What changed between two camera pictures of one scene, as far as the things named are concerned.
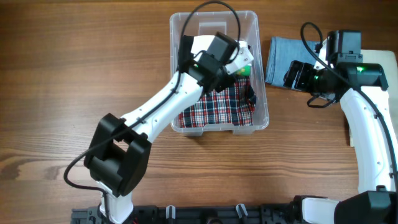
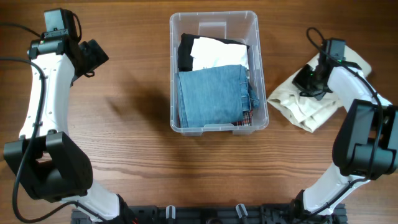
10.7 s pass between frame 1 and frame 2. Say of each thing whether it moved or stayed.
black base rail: stayed
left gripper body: moved
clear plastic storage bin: stayed
